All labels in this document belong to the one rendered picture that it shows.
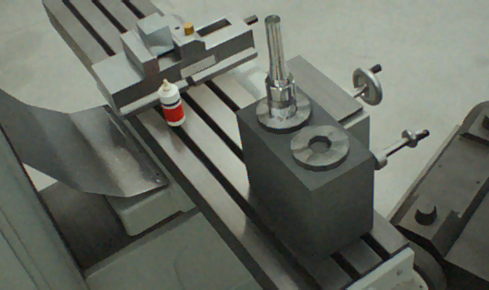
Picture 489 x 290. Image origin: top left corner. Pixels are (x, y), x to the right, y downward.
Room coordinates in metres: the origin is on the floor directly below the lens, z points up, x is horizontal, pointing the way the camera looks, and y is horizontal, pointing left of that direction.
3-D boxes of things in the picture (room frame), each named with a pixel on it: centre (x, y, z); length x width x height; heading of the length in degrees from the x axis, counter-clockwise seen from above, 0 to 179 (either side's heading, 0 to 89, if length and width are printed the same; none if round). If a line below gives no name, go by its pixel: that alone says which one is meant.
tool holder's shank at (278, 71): (0.78, -0.08, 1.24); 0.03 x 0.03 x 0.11
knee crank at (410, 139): (1.21, -0.43, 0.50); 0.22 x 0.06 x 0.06; 115
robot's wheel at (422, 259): (0.81, -0.32, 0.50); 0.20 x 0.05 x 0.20; 44
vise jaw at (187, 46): (1.19, 0.08, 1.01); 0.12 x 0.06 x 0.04; 22
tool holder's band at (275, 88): (0.78, -0.08, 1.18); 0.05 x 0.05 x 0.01
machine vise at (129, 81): (1.18, 0.11, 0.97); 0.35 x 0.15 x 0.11; 112
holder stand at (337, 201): (0.73, -0.10, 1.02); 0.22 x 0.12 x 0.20; 24
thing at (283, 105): (0.78, -0.08, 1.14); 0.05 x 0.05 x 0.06
